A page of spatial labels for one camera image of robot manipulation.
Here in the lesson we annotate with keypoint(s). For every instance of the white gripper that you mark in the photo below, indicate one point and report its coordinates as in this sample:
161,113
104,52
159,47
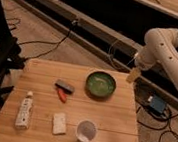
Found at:
144,61

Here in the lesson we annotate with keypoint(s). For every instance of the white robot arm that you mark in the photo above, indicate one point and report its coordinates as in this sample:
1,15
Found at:
160,46

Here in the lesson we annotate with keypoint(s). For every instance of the green ceramic bowl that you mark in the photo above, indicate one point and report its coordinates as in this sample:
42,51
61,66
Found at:
100,84

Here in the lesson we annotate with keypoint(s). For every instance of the blue electronic box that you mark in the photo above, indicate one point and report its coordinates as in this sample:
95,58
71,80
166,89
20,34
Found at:
156,104

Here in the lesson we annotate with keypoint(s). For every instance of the red marker pen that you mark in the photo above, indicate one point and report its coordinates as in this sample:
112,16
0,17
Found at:
61,95

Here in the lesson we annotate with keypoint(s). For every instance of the white tube with cap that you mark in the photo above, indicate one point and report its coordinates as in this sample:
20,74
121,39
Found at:
24,112

